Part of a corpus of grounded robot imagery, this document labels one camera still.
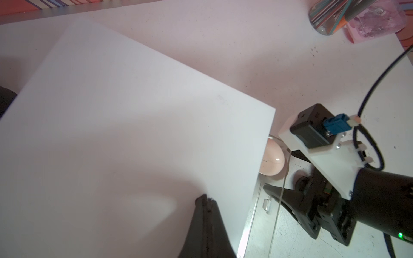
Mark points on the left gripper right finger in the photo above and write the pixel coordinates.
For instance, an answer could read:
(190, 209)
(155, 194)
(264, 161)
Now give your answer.
(217, 241)

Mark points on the pink earphone case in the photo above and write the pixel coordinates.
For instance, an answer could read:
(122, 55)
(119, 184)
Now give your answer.
(273, 160)

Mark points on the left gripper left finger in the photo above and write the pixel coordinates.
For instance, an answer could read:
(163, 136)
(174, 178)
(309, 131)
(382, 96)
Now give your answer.
(193, 246)

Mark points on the mesh pen holder cup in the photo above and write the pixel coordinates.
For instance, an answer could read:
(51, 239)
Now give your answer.
(329, 16)

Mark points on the white drawer cabinet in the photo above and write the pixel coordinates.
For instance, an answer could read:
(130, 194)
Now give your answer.
(107, 147)

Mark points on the pink transparent pencil case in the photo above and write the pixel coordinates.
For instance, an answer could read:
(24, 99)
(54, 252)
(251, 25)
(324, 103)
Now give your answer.
(379, 19)

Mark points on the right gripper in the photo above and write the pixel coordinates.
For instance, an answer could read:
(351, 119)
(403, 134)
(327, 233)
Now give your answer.
(315, 204)

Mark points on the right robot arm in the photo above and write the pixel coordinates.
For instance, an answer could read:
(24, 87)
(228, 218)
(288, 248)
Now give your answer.
(383, 201)

